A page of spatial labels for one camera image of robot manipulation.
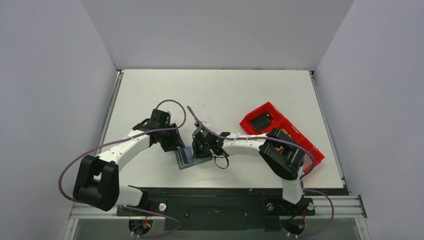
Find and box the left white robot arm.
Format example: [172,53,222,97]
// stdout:
[72,109,185,215]

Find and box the grey card holder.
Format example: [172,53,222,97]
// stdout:
[175,146,212,170]

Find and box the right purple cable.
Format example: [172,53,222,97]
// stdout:
[187,105,335,239]

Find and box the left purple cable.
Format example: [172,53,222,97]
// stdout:
[58,99,187,204]

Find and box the aluminium frame rail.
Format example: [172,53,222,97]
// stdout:
[68,195,366,220]

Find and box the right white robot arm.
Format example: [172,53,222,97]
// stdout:
[192,126,305,214]

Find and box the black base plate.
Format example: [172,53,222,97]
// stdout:
[116,187,348,232]

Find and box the black wallet in tray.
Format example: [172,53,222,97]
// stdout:
[249,112,273,133]

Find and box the purple cable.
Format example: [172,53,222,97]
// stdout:
[187,105,335,239]
[58,99,187,204]

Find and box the red plastic tray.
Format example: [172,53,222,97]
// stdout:
[239,101,325,165]

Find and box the black loop cable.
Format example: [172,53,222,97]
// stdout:
[213,154,230,170]

